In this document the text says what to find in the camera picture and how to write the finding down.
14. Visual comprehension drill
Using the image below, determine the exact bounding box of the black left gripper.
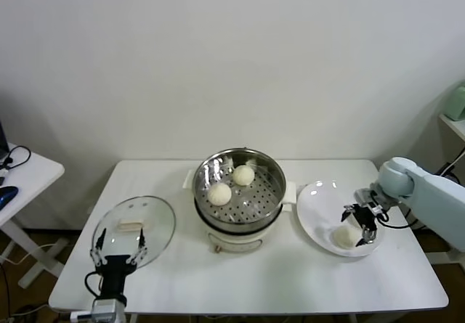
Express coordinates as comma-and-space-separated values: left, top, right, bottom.
90, 227, 148, 300

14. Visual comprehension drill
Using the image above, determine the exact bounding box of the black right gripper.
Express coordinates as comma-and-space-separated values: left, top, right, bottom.
339, 203, 381, 248

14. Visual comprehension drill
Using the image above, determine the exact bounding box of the white steamed baozi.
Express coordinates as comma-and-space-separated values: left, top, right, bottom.
331, 225, 363, 248
231, 165, 255, 187
207, 183, 233, 206

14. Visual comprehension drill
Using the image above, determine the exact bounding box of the stainless steel steamer basket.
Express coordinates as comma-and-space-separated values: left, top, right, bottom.
192, 148, 287, 229

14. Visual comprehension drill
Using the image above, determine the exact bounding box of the white round plate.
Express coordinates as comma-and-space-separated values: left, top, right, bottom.
296, 179, 385, 258

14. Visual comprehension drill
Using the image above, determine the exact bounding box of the white side table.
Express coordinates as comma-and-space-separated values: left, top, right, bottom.
0, 142, 70, 290

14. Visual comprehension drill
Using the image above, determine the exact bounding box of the white electric cooker pot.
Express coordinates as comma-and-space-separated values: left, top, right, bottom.
181, 168, 298, 254

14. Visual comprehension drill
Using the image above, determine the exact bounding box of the blue computer mouse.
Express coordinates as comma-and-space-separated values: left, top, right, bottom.
0, 186, 19, 208

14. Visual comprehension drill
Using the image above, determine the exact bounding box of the dark laptop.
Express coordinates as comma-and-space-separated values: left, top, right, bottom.
0, 122, 9, 159

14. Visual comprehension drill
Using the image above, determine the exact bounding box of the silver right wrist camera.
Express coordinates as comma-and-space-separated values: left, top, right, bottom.
354, 187, 381, 208

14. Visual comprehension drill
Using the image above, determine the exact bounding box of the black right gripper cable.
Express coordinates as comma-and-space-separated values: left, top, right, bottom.
377, 206, 419, 229

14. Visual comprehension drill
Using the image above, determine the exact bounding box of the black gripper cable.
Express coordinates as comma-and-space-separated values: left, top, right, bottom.
377, 206, 419, 229
85, 271, 103, 297

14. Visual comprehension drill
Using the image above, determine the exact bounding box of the glass lid with cream handle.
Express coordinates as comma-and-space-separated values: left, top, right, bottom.
91, 195, 177, 270

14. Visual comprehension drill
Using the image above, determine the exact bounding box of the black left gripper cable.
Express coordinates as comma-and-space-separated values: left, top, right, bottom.
85, 271, 103, 297

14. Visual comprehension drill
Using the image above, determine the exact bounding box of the white floor cable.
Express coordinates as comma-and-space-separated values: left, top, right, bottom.
0, 242, 56, 266

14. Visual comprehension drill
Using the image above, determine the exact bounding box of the white cable with black plug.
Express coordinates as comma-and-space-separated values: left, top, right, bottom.
435, 152, 465, 179

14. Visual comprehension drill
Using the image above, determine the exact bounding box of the black earphone cable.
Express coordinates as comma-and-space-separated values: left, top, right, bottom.
0, 145, 32, 171

